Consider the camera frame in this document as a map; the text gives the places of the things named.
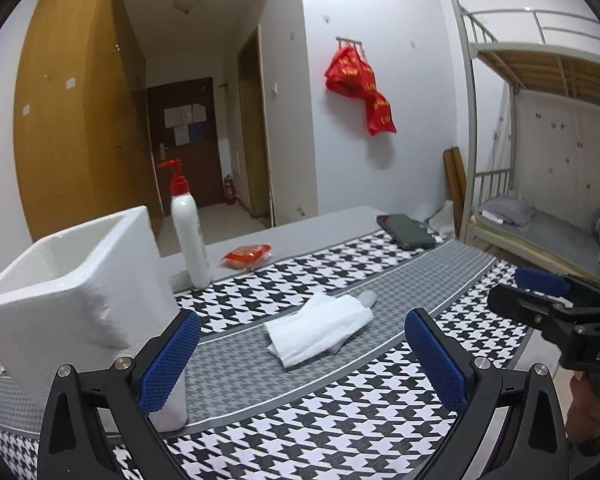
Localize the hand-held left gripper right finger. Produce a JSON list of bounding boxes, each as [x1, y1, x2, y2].
[[403, 307, 571, 480]]

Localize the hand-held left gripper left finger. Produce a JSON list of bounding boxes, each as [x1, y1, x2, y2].
[[37, 308, 202, 480]]

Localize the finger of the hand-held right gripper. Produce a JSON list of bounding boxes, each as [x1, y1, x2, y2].
[[486, 283, 577, 342], [513, 267, 581, 307]]

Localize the white foam box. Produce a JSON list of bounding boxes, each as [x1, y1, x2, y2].
[[0, 204, 191, 434]]

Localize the white towel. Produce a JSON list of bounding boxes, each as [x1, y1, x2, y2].
[[263, 292, 375, 371]]

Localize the person's right hand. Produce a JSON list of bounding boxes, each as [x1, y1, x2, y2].
[[566, 374, 600, 457]]

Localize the grey pillow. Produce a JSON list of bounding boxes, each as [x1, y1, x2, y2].
[[479, 192, 534, 226]]

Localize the white plastic bag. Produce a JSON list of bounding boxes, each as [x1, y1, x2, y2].
[[424, 199, 455, 239]]

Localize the houndstooth tablecloth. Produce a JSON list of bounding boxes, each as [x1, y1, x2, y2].
[[0, 204, 572, 480]]

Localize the wooden boards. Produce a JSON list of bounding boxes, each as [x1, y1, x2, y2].
[[442, 146, 469, 241]]

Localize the white pump bottle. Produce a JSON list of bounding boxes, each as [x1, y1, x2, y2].
[[155, 158, 212, 290]]

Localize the black smartphone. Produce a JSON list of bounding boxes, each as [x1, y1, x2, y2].
[[376, 213, 438, 251]]

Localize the red snack packet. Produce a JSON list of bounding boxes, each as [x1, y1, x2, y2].
[[221, 243, 273, 271]]

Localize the dark brown entrance door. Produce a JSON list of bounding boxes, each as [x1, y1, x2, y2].
[[146, 77, 225, 209]]

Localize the metal bunk bed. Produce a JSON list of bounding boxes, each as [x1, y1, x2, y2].
[[449, 0, 600, 287]]

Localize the light wooden side door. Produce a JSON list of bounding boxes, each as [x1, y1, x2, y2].
[[237, 27, 274, 227]]

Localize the red plastic bag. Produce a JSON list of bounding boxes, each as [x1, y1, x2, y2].
[[323, 42, 398, 136]]

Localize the wooden wardrobe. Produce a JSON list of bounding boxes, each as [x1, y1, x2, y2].
[[12, 0, 154, 242]]

